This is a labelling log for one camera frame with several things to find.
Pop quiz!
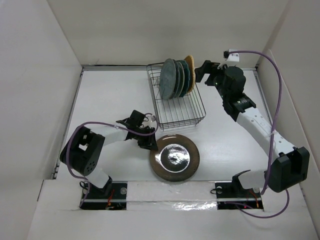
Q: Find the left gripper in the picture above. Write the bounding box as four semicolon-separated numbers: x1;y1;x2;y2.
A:
134;126;157;152

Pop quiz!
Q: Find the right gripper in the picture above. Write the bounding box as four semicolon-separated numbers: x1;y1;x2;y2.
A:
195;60;230;100

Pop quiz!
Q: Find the square bamboo plate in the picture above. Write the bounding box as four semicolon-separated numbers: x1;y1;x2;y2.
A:
184;55;196;94

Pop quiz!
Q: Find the dark teal scalloped plate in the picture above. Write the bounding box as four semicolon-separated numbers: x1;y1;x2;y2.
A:
179;60;191;98

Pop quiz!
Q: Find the mint green flower plate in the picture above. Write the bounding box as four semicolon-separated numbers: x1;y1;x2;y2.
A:
174;61;185;98

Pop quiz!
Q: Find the grey-blue round plate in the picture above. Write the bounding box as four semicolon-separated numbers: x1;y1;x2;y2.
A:
159;58;178;100

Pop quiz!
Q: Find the brown speckled round plate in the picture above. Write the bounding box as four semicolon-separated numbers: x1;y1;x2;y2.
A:
149;134;200;182

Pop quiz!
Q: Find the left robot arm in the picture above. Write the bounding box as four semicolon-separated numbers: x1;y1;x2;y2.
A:
59;110;159;199

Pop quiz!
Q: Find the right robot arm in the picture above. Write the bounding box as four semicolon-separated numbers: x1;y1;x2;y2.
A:
194;60;310;197

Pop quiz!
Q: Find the black wire dish rack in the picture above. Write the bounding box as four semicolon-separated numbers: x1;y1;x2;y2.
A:
146;62;206;131

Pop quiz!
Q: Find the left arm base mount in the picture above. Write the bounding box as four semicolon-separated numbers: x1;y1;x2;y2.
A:
79;181;128;211

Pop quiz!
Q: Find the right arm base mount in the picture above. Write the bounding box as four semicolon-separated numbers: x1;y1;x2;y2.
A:
210;182;264;210

